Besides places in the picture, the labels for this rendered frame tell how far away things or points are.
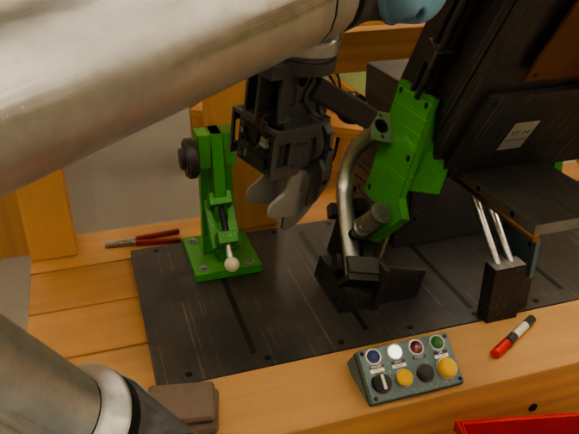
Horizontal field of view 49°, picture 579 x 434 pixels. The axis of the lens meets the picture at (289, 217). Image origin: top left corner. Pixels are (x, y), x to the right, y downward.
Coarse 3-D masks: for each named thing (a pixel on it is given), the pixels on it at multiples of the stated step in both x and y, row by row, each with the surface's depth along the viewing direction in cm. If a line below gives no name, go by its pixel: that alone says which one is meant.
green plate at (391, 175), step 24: (408, 96) 104; (432, 96) 98; (408, 120) 103; (432, 120) 99; (384, 144) 110; (408, 144) 103; (432, 144) 103; (384, 168) 109; (408, 168) 102; (432, 168) 105; (384, 192) 108; (432, 192) 107
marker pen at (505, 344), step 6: (528, 318) 108; (534, 318) 108; (522, 324) 106; (528, 324) 107; (516, 330) 105; (522, 330) 105; (510, 336) 104; (516, 336) 104; (504, 342) 102; (510, 342) 103; (498, 348) 101; (504, 348) 101; (492, 354) 101; (498, 354) 100
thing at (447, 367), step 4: (440, 360) 95; (444, 360) 94; (448, 360) 95; (452, 360) 95; (440, 364) 94; (444, 364) 94; (448, 364) 94; (452, 364) 94; (456, 364) 95; (440, 368) 94; (444, 368) 94; (448, 368) 94; (452, 368) 94; (456, 368) 94; (440, 372) 94; (444, 372) 94; (448, 372) 94; (452, 372) 94; (456, 372) 94; (448, 376) 94
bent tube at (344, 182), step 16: (384, 112) 108; (368, 128) 108; (384, 128) 109; (352, 144) 113; (368, 144) 111; (352, 160) 115; (352, 176) 117; (336, 192) 117; (352, 208) 115; (352, 240) 112
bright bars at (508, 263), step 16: (480, 208) 108; (480, 224) 108; (496, 224) 108; (496, 256) 106; (512, 256) 107; (496, 272) 104; (512, 272) 105; (496, 288) 106; (512, 288) 107; (480, 304) 110; (496, 304) 107; (512, 304) 109; (496, 320) 109
